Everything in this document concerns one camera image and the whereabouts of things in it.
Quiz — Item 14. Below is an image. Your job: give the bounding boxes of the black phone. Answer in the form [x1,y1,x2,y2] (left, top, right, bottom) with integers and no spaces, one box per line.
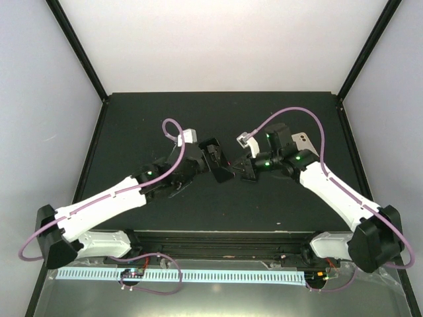
[199,138,235,184]

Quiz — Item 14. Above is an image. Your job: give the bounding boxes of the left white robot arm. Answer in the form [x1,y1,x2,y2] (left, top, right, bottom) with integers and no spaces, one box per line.
[36,143,211,269]

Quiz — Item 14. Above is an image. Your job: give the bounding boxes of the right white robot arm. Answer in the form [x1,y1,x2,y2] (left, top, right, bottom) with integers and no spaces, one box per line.
[233,123,404,273]

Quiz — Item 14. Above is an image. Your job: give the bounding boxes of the black foam table mat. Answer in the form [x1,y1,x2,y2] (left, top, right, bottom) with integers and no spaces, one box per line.
[79,92,367,232]

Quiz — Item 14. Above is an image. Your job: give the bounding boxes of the right circuit board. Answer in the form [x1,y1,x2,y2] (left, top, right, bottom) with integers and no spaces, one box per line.
[304,271,330,281]

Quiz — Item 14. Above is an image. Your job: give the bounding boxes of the circuit board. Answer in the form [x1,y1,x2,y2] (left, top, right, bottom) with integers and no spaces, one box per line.
[120,268,144,279]
[304,271,330,281]

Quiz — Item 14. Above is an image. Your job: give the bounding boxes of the left circuit board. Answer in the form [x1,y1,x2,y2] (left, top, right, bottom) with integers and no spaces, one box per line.
[120,268,144,279]

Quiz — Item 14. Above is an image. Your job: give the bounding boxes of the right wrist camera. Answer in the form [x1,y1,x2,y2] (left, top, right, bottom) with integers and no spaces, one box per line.
[237,132,260,159]

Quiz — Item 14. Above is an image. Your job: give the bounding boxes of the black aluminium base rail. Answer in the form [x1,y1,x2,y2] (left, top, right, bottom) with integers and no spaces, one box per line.
[49,230,403,265]

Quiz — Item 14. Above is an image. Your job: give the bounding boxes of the white slotted cable duct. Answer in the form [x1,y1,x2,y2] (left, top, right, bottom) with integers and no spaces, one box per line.
[56,267,305,286]

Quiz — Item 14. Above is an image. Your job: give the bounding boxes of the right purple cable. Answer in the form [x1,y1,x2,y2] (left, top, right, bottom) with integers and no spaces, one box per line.
[246,106,416,294]

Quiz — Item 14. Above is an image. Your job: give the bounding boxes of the left black frame post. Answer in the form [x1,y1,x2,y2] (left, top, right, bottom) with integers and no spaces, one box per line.
[46,0,108,102]

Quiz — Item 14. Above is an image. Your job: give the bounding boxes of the black frame post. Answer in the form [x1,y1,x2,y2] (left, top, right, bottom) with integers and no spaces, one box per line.
[337,0,402,102]
[46,0,108,102]

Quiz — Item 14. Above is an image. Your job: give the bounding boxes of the right black frame post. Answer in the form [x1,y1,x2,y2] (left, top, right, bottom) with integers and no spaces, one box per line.
[337,0,402,102]

